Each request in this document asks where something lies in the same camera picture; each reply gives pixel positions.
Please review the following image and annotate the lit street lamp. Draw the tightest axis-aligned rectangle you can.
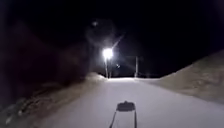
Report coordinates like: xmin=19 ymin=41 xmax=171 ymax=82
xmin=102 ymin=47 xmax=115 ymax=79

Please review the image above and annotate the pale grey road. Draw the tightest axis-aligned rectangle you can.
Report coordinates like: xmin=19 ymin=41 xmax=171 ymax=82
xmin=32 ymin=77 xmax=224 ymax=128

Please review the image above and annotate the row of dark trees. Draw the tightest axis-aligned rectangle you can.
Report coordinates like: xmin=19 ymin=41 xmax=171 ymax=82
xmin=0 ymin=20 xmax=101 ymax=103

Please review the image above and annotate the dark rough verge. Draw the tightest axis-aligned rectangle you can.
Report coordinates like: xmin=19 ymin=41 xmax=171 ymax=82
xmin=0 ymin=71 xmax=108 ymax=128

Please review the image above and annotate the pale earth bank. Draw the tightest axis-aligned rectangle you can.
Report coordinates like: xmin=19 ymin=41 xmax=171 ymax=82
xmin=145 ymin=49 xmax=224 ymax=105

